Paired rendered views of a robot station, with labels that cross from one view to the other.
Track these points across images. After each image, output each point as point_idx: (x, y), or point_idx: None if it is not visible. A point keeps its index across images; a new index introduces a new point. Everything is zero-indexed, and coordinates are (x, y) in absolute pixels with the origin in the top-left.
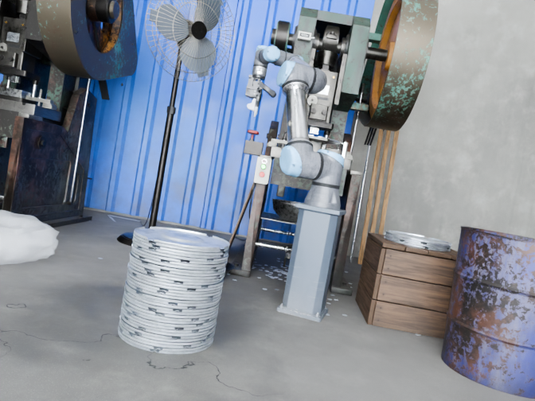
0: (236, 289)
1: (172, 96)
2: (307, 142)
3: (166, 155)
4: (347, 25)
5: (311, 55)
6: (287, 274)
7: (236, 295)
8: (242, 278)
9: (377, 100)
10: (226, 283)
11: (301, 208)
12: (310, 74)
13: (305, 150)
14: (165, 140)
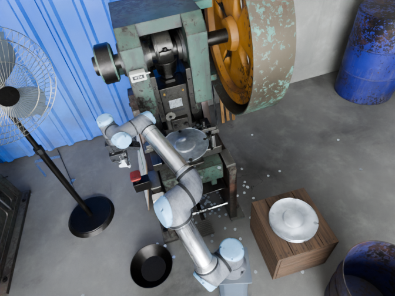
0: (183, 278)
1: (31, 143)
2: (214, 268)
3: (63, 176)
4: (176, 27)
5: (153, 84)
6: (196, 206)
7: (188, 295)
8: (176, 245)
9: (221, 57)
10: (173, 271)
11: (221, 285)
12: (188, 205)
13: (216, 276)
14: (53, 171)
